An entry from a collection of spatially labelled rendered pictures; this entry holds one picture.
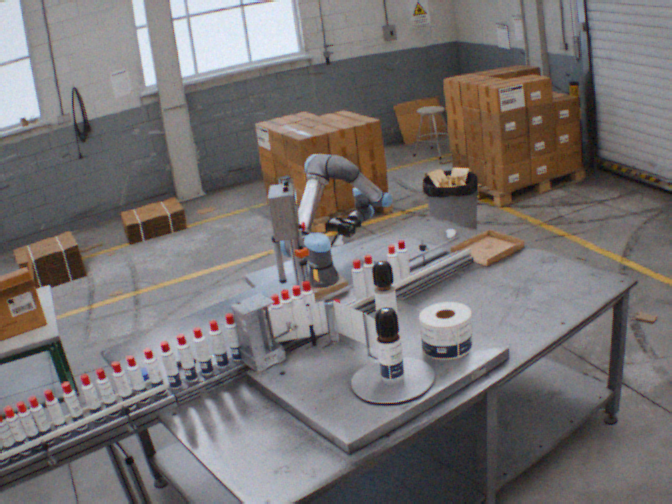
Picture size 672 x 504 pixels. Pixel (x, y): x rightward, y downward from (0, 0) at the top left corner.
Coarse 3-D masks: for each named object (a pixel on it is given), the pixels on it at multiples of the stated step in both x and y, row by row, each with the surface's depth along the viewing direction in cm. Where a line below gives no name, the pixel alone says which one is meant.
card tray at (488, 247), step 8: (488, 232) 387; (496, 232) 383; (472, 240) 381; (480, 240) 384; (488, 240) 382; (496, 240) 381; (504, 240) 379; (512, 240) 374; (520, 240) 369; (456, 248) 375; (464, 248) 377; (472, 248) 376; (480, 248) 374; (488, 248) 373; (496, 248) 371; (504, 248) 370; (512, 248) 363; (520, 248) 367; (480, 256) 365; (488, 256) 364; (496, 256) 356; (504, 256) 360; (488, 264) 354
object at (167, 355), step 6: (162, 342) 271; (162, 348) 270; (168, 348) 271; (162, 354) 270; (168, 354) 270; (162, 360) 272; (168, 360) 271; (174, 360) 273; (168, 366) 272; (174, 366) 273; (168, 372) 273; (174, 372) 273; (168, 378) 275; (174, 378) 274; (180, 378) 277; (174, 384) 275; (180, 384) 276
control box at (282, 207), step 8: (280, 184) 304; (272, 192) 295; (280, 192) 294; (288, 192) 292; (272, 200) 289; (280, 200) 290; (288, 200) 290; (272, 208) 291; (280, 208) 291; (288, 208) 291; (272, 216) 292; (280, 216) 292; (288, 216) 292; (296, 216) 296; (272, 224) 293; (280, 224) 293; (288, 224) 294; (296, 224) 294; (280, 232) 295; (288, 232) 295; (296, 232) 295; (280, 240) 296
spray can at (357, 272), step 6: (354, 264) 318; (360, 264) 319; (354, 270) 319; (360, 270) 319; (354, 276) 320; (360, 276) 319; (354, 282) 321; (360, 282) 320; (354, 288) 323; (360, 288) 321; (360, 294) 322; (366, 294) 325
